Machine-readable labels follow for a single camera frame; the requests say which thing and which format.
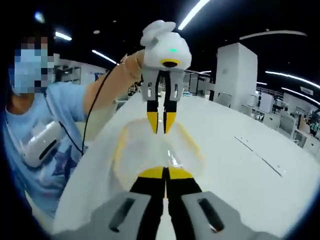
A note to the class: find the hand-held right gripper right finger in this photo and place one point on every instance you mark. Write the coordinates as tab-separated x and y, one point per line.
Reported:
195	215

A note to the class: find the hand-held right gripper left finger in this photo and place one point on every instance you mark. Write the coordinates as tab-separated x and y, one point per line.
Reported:
130	212

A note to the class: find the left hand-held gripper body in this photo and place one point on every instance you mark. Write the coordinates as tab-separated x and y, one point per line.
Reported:
165	45

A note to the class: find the clear plastic latch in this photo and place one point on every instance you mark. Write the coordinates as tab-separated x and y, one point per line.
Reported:
173	157

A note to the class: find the clear plastic zip bag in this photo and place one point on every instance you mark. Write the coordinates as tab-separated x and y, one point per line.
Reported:
140	152

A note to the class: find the person's left hand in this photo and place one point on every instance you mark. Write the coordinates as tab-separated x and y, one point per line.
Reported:
140	61

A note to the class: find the long ceiling light strip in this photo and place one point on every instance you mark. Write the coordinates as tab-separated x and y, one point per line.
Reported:
292	78
193	13
103	57

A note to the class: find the white square pillar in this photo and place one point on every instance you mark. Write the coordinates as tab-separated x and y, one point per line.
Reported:
237	72

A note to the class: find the person in blue shirt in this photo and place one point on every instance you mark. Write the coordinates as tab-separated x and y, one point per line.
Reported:
62	105

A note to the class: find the white chest device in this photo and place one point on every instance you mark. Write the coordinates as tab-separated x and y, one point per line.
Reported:
42	140

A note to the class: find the grey office chair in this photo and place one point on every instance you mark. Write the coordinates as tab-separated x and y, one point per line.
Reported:
287	126

